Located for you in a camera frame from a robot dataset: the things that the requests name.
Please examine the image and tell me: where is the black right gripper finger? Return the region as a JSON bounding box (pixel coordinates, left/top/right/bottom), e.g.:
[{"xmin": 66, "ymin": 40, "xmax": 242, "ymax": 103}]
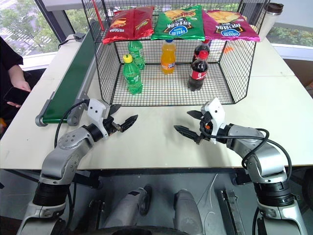
[
  {"xmin": 173, "ymin": 125, "xmax": 203, "ymax": 145},
  {"xmin": 186, "ymin": 110, "xmax": 203, "ymax": 121}
]

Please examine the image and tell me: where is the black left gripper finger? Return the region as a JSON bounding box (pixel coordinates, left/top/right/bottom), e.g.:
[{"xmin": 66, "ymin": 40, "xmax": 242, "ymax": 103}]
[
  {"xmin": 119, "ymin": 114, "xmax": 139, "ymax": 133},
  {"xmin": 108, "ymin": 104, "xmax": 122, "ymax": 116}
]

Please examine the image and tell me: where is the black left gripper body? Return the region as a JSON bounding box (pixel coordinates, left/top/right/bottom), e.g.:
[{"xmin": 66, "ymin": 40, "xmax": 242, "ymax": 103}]
[{"xmin": 103, "ymin": 116, "xmax": 122, "ymax": 137}]

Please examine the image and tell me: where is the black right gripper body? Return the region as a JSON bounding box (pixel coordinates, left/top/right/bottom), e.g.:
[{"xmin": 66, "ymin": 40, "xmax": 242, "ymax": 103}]
[{"xmin": 198, "ymin": 111, "xmax": 214, "ymax": 142}]

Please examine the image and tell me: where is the black smartphone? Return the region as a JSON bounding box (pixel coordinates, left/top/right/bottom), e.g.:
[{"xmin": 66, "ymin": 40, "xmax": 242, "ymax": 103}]
[{"xmin": 2, "ymin": 86, "xmax": 28, "ymax": 106}]

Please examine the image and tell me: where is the green conveyor belt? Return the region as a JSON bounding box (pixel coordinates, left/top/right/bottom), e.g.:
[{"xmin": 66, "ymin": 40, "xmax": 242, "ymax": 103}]
[{"xmin": 35, "ymin": 31, "xmax": 99, "ymax": 127}]

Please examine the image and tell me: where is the green soda bottle yellow cap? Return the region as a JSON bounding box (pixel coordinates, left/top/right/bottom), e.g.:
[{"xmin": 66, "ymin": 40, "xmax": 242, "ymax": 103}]
[{"xmin": 122, "ymin": 54, "xmax": 144, "ymax": 95}]

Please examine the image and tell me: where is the cola bottle red cap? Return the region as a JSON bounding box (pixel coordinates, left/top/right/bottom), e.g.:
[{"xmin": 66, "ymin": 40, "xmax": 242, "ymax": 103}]
[
  {"xmin": 192, "ymin": 40, "xmax": 211, "ymax": 65},
  {"xmin": 187, "ymin": 51, "xmax": 209, "ymax": 92}
]

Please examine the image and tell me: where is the orange soda bottle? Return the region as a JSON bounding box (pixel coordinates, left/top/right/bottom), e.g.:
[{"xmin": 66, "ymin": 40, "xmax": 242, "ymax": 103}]
[{"xmin": 160, "ymin": 39, "xmax": 177, "ymax": 74}]

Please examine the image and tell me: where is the grey robot leg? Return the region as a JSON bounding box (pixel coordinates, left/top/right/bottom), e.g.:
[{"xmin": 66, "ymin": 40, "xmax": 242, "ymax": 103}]
[
  {"xmin": 104, "ymin": 185, "xmax": 154, "ymax": 230},
  {"xmin": 173, "ymin": 188, "xmax": 204, "ymax": 233}
]

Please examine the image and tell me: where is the red chip bag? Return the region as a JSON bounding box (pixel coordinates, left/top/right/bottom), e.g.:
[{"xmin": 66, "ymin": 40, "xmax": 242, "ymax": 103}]
[
  {"xmin": 133, "ymin": 6, "xmax": 156, "ymax": 39},
  {"xmin": 102, "ymin": 9, "xmax": 135, "ymax": 45}
]

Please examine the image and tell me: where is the green chip bag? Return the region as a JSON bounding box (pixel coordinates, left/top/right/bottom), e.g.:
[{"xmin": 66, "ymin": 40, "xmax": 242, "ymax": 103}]
[{"xmin": 150, "ymin": 4, "xmax": 206, "ymax": 41}]

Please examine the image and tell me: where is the pink chip bag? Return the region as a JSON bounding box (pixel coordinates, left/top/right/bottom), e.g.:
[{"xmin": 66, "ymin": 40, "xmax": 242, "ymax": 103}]
[{"xmin": 202, "ymin": 9, "xmax": 261, "ymax": 43}]

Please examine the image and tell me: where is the red stick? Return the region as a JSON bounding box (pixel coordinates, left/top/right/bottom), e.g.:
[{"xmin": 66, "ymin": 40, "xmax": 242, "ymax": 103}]
[{"xmin": 91, "ymin": 0, "xmax": 105, "ymax": 31}]

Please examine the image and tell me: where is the white tumbler brown lid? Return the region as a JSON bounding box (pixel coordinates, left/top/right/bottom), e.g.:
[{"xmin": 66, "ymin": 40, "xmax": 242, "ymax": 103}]
[{"xmin": 258, "ymin": 2, "xmax": 285, "ymax": 40}]

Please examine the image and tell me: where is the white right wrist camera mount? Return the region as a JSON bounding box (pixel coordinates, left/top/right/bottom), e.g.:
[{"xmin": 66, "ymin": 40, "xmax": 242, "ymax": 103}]
[{"xmin": 200, "ymin": 97, "xmax": 227, "ymax": 145}]

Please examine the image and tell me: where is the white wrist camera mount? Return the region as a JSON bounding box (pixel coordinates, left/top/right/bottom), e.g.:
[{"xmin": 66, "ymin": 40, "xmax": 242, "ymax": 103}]
[
  {"xmin": 87, "ymin": 98, "xmax": 111, "ymax": 138},
  {"xmin": 200, "ymin": 97, "xmax": 227, "ymax": 145}
]

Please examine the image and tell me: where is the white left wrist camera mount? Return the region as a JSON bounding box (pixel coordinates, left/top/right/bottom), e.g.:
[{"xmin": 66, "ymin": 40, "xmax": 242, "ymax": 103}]
[{"xmin": 87, "ymin": 98, "xmax": 111, "ymax": 138}]

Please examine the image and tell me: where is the black wire rack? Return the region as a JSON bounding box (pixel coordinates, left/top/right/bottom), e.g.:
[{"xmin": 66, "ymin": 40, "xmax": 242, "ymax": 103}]
[{"xmin": 81, "ymin": 0, "xmax": 271, "ymax": 107}]

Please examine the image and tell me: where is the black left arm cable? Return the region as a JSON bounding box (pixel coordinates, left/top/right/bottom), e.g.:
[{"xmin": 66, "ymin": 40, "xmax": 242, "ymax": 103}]
[{"xmin": 54, "ymin": 98, "xmax": 90, "ymax": 150}]

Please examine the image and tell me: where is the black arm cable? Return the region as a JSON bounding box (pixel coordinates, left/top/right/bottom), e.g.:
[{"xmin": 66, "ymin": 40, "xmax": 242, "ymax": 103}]
[
  {"xmin": 241, "ymin": 128, "xmax": 293, "ymax": 183},
  {"xmin": 54, "ymin": 98, "xmax": 90, "ymax": 150}
]

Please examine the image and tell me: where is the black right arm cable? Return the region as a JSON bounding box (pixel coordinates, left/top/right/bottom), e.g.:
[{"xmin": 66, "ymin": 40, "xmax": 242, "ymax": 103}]
[{"xmin": 241, "ymin": 128, "xmax": 293, "ymax": 183}]

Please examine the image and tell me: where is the thin white cable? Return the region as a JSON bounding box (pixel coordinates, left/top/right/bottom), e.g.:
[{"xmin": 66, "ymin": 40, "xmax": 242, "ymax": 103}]
[{"xmin": 197, "ymin": 173, "xmax": 219, "ymax": 233}]

